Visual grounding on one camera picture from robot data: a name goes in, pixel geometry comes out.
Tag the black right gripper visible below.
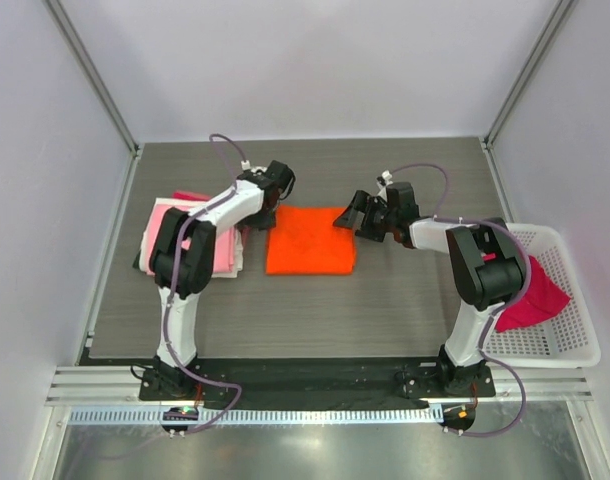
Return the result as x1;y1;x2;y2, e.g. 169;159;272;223
335;190;399;243

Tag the orange t shirt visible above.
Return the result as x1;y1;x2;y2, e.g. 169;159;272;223
265;205;356;275

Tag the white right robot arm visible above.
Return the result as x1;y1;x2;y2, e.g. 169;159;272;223
333;182;529;396

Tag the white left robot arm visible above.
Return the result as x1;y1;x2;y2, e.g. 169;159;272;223
139;161;296;401

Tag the white folded t shirt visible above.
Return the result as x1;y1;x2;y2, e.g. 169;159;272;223
133;197;244;278

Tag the dusty rose folded t shirt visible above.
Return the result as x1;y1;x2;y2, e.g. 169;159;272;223
172;191;211;201

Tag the magenta t shirt in basket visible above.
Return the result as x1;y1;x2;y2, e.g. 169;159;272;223
495;256;571;333

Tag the white plastic basket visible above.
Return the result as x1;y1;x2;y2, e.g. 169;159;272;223
485;223;601;368

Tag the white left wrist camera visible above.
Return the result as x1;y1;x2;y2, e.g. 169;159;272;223
238;160;267;179

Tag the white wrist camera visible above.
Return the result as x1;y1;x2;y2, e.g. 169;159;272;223
376;170;393;200
238;160;267;179

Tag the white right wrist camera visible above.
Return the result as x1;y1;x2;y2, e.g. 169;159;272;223
376;170;393;200

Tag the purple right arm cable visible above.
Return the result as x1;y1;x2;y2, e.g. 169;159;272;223
382;163;534;439

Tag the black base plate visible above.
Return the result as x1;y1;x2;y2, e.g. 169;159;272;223
130;357;496;429

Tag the right aluminium frame post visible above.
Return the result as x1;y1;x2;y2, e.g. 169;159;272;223
481;0;577;150

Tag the aluminium frame post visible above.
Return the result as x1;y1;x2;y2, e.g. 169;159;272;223
42;0;139;157
481;0;577;150

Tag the left aluminium frame post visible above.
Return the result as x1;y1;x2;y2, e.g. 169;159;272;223
42;0;139;157

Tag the slotted cable duct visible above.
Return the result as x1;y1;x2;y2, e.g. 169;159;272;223
67;407;444;426

